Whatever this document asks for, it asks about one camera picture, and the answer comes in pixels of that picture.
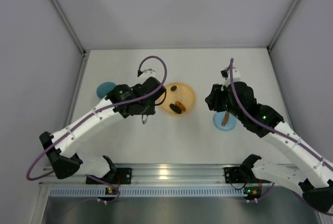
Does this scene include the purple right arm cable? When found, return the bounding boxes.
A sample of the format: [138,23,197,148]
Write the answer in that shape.
[226,57,333,213]

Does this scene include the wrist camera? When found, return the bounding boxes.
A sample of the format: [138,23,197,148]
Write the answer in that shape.
[221,68,241,87]
[137,69,156,78]

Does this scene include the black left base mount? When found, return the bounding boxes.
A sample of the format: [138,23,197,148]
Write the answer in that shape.
[85,167,132,185]

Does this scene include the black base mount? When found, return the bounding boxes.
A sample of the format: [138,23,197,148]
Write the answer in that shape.
[223,166,251,184]
[85,167,132,185]

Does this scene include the lower brown fried piece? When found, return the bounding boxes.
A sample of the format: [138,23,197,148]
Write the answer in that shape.
[175,101,186,112]

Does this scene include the light blue lid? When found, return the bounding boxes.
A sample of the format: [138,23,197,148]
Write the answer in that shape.
[213,111,237,132]

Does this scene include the black spiky sea cucumber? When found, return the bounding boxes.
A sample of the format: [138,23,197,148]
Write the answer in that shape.
[169,103,182,114]

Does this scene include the light blue cylindrical container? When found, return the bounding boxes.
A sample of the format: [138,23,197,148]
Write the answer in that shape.
[96,82,116,99]

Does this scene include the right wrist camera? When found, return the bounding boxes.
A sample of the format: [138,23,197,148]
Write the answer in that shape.
[221,68,241,87]

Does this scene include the slotted cable duct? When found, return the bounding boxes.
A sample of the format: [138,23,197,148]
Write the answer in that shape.
[49,186,247,197]

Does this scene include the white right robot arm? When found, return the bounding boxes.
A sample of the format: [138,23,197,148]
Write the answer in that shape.
[205,82,332,215]

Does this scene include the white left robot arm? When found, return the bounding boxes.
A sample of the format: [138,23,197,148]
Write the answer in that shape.
[40,77,166,182]

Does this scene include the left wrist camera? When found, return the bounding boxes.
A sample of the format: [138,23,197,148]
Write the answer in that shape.
[137,69,156,78]

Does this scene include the aluminium mounting rail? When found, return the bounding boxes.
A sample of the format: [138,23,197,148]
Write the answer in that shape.
[39,163,297,186]

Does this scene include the metal serving tongs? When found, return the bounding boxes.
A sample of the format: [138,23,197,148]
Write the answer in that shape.
[142,115,148,125]

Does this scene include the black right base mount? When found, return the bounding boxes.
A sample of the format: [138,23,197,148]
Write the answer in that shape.
[223,166,251,184]

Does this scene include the brown lid handle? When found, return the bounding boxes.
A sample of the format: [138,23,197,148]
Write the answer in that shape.
[221,112,229,126]

